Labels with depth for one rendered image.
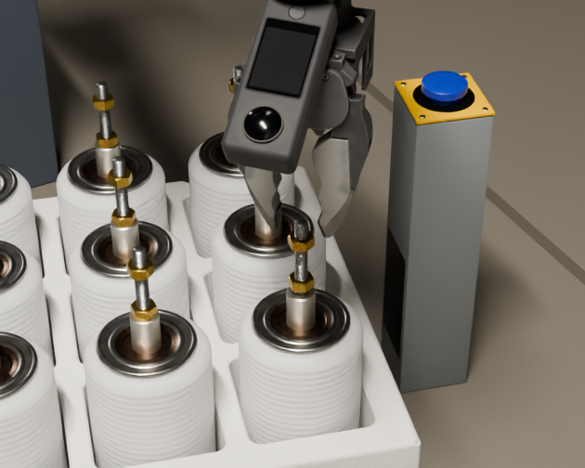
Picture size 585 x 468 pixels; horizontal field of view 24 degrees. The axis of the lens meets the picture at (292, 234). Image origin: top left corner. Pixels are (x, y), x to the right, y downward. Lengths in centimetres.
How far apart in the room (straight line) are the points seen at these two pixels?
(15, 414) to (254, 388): 18
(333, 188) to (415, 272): 32
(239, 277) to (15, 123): 55
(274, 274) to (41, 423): 22
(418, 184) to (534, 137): 56
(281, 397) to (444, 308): 30
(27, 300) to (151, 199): 16
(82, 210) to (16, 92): 41
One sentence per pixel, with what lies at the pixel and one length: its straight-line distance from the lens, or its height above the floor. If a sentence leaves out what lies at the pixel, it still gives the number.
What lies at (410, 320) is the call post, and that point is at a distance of 128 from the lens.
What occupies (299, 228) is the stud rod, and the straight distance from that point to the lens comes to 97.
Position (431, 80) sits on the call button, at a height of 33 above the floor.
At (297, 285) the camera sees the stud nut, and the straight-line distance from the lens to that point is 100.
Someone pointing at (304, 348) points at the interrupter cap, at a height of 25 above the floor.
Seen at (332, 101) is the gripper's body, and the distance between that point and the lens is 89.
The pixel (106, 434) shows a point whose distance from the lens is 104.
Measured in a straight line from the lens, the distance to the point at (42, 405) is 100.
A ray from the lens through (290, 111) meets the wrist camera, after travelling 83.
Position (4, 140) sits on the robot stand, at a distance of 159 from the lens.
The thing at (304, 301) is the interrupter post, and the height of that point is 28.
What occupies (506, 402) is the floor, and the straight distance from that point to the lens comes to 134.
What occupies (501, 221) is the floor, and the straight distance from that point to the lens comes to 158.
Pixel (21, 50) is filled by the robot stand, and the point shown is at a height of 18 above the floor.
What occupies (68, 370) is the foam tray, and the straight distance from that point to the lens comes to 111.
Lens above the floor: 92
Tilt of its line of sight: 37 degrees down
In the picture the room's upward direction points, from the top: straight up
